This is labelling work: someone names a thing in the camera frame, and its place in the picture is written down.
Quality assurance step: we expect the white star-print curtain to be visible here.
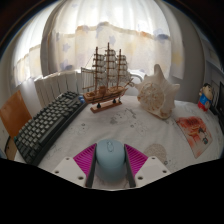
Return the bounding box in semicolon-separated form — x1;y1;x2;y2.
11;0;186;88

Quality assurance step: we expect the wooden model sailing ship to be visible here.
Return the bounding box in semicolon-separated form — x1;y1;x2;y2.
80;42;135;114

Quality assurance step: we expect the wooden chair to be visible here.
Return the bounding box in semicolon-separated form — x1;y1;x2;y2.
0;89;33;162

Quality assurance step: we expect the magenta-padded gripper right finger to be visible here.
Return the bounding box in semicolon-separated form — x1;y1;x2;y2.
123;143;172;189

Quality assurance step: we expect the light blue computer mouse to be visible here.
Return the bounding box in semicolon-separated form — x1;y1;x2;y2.
94;138;128;184

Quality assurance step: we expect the white radiator pipe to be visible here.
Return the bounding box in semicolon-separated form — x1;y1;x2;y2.
128;68;148;84

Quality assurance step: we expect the cartoon boy figurine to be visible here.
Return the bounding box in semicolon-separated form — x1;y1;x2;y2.
197;82;214;112

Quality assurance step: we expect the dark mechanical keyboard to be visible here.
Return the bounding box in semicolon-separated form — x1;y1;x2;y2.
13;90;88;167

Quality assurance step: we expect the large white conch shell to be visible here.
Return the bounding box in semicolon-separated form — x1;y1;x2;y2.
134;63;181;120

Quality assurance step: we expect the red printed mouse pad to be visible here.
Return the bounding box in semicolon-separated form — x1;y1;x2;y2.
174;115;214;159

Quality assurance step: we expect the white wall shelf unit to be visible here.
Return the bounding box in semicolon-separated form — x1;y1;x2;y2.
199;29;224;74

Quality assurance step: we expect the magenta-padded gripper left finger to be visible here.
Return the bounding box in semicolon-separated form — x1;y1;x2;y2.
51;143;98;188

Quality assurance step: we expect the white radiator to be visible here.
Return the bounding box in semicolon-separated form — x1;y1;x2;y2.
33;70;96;108

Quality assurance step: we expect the white printed tablecloth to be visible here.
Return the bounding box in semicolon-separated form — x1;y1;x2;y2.
13;94;224;192

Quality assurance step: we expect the black monitor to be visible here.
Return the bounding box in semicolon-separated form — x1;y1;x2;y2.
216;79;224;124

